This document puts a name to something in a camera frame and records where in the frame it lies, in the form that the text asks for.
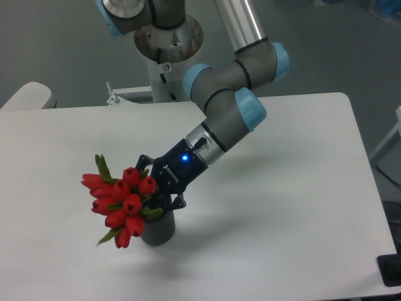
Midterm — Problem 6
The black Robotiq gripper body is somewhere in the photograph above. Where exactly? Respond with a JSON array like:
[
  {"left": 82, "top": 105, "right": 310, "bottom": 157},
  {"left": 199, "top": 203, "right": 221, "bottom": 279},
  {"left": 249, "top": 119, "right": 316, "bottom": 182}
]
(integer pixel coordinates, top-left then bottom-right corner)
[{"left": 151, "top": 139, "right": 208, "bottom": 195}]

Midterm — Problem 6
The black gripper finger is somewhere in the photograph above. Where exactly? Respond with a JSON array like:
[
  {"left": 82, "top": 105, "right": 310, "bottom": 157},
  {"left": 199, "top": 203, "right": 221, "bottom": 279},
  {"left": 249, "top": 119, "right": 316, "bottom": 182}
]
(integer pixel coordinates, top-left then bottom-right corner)
[
  {"left": 135, "top": 154, "right": 154, "bottom": 172},
  {"left": 147, "top": 193, "right": 185, "bottom": 213}
]

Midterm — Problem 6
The red tulip bouquet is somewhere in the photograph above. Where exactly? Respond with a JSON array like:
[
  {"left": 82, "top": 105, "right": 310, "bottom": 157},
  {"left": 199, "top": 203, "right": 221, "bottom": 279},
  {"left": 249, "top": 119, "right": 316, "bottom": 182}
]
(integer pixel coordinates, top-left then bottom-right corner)
[{"left": 81, "top": 154, "right": 164, "bottom": 248}]

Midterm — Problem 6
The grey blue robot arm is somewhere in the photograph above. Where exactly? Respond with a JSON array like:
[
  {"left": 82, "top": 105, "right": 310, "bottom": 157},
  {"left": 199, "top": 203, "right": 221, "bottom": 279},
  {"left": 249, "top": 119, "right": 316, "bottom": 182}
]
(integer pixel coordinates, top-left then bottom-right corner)
[{"left": 96, "top": 1, "right": 289, "bottom": 216}]

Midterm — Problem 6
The dark grey ribbed vase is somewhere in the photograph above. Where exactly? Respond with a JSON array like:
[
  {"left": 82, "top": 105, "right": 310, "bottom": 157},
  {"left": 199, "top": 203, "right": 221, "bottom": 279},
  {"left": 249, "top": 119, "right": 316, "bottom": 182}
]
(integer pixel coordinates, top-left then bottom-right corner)
[{"left": 140, "top": 211, "right": 175, "bottom": 246}]

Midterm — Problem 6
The white chair back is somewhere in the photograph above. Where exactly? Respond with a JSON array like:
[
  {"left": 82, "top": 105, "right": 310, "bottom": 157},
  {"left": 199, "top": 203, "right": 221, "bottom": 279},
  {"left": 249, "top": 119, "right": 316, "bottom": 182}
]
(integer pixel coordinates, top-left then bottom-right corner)
[{"left": 1, "top": 82, "right": 57, "bottom": 112}]

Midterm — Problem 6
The black device at table edge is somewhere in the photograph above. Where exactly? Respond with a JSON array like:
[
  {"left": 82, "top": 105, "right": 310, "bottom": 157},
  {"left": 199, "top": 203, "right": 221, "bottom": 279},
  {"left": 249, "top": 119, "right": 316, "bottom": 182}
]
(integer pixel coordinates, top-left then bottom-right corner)
[{"left": 377, "top": 254, "right": 400, "bottom": 287}]

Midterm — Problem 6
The white pedestal base frame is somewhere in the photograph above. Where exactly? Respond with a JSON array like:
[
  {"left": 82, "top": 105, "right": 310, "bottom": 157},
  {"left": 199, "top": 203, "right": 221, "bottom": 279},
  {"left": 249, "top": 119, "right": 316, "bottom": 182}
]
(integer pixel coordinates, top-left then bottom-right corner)
[{"left": 106, "top": 82, "right": 190, "bottom": 106}]

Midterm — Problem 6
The black cable on pedestal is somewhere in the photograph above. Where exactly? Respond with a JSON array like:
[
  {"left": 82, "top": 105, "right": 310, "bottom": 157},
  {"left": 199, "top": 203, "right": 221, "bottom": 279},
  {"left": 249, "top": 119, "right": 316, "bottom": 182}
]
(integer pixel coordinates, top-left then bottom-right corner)
[{"left": 155, "top": 47, "right": 178, "bottom": 103}]

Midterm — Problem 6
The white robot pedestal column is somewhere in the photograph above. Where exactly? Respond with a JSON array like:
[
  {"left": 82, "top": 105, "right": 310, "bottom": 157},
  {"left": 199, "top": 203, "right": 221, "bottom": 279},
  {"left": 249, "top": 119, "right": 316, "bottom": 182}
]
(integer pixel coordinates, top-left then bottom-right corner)
[{"left": 134, "top": 15, "right": 204, "bottom": 95}]

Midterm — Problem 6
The white furniture frame right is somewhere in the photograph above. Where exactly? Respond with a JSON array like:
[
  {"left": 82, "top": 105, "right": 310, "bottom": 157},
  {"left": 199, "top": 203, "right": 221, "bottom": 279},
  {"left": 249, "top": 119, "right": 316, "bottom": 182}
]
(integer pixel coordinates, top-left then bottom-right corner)
[{"left": 368, "top": 107, "right": 400, "bottom": 165}]

